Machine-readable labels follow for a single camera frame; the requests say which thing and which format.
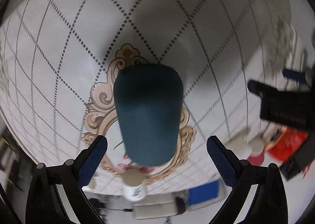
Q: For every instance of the red ribbed paper cup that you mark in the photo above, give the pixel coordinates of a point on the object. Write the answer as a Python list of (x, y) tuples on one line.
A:
[(256, 157)]

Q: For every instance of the dark teal cup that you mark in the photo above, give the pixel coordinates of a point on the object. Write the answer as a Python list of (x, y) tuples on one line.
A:
[(148, 101)]

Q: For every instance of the white cup with calligraphy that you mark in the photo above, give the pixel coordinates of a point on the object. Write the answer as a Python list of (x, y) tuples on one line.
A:
[(134, 188)]

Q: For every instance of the patterned floral tablecloth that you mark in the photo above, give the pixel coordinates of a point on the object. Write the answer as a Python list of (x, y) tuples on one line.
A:
[(59, 60)]

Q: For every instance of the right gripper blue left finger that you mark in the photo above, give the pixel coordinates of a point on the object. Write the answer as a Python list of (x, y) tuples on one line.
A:
[(44, 204)]

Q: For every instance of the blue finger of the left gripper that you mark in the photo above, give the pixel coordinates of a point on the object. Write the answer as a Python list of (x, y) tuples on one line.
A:
[(301, 77)]

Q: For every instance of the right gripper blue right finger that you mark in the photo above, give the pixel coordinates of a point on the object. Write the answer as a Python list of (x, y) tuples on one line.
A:
[(269, 204)]

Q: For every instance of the red plastic bag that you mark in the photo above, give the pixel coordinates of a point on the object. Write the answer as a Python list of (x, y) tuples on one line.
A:
[(285, 142)]

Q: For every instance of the blue panel board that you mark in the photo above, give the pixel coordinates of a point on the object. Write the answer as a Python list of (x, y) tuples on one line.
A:
[(203, 193)]

